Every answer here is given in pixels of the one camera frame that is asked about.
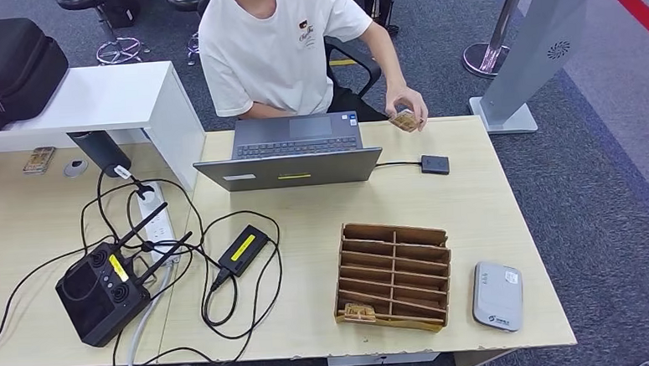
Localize person's left hand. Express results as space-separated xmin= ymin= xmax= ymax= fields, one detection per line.
xmin=384 ymin=85 xmax=430 ymax=134

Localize gold hotel key card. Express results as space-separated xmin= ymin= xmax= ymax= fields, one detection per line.
xmin=343 ymin=301 xmax=379 ymax=324
xmin=21 ymin=146 xmax=58 ymax=176
xmin=388 ymin=107 xmax=423 ymax=134

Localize person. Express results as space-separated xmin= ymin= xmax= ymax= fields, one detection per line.
xmin=195 ymin=0 xmax=430 ymax=145

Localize wooden slotted card rack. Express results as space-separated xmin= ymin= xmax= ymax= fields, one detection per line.
xmin=329 ymin=217 xmax=456 ymax=338

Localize grey white card reader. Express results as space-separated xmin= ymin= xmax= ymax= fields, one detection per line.
xmin=470 ymin=259 xmax=527 ymax=335

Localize black office chair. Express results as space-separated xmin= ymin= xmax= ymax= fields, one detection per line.
xmin=322 ymin=33 xmax=384 ymax=102

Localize small black box device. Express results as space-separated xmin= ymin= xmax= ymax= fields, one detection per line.
xmin=420 ymin=153 xmax=451 ymax=177

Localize black humanoid robot legs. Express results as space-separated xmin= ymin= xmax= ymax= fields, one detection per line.
xmin=363 ymin=0 xmax=401 ymax=39

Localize grey laptop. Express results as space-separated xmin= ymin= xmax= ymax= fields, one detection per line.
xmin=189 ymin=110 xmax=385 ymax=195

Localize grey slanted kiosk stand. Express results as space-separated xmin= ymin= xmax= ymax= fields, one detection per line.
xmin=463 ymin=0 xmax=602 ymax=137

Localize black adapter with yellow label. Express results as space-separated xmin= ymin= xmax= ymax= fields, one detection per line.
xmin=215 ymin=223 xmax=272 ymax=279

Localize white under-desk drawer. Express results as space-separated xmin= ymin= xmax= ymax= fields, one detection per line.
xmin=326 ymin=352 xmax=441 ymax=366

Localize white power strip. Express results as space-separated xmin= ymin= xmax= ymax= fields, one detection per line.
xmin=135 ymin=180 xmax=181 ymax=267

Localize black box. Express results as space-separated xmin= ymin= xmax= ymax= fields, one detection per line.
xmin=100 ymin=0 xmax=141 ymax=29

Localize white desk shelf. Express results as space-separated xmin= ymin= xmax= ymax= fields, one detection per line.
xmin=0 ymin=59 xmax=209 ymax=202

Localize black cylinder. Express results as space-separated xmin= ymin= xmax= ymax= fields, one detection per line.
xmin=66 ymin=129 xmax=134 ymax=181

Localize black controller with antennas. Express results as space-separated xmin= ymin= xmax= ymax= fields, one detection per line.
xmin=50 ymin=200 xmax=198 ymax=350

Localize black hard carry case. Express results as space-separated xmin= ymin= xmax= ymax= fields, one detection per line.
xmin=0 ymin=15 xmax=73 ymax=136

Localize thin black laptop cable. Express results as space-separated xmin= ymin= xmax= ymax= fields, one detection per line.
xmin=374 ymin=159 xmax=424 ymax=169

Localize chrome stanchion post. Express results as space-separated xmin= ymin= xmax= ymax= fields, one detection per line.
xmin=459 ymin=0 xmax=538 ymax=81

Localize black cable with white tag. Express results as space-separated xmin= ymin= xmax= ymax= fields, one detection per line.
xmin=94 ymin=162 xmax=157 ymax=204

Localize grey desk cable grommet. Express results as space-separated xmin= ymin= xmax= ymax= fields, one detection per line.
xmin=62 ymin=157 xmax=90 ymax=179

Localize white power cable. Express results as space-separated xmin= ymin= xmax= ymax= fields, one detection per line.
xmin=121 ymin=260 xmax=223 ymax=366

